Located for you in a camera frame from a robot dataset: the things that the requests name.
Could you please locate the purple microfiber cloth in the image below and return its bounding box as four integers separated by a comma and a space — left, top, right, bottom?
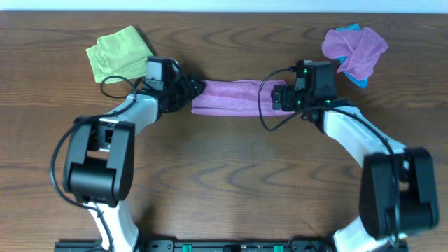
190, 79, 295, 118

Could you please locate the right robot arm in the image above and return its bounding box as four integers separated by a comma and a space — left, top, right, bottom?
272, 85, 440, 251

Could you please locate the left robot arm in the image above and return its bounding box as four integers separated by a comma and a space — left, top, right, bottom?
57, 75, 206, 251

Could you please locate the folded green cloth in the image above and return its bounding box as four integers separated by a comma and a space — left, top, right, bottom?
85, 26, 153, 83

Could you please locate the blue cloth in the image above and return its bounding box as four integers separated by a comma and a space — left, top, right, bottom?
335, 23, 369, 90

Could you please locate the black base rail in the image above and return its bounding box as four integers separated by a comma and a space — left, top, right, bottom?
54, 239, 410, 252

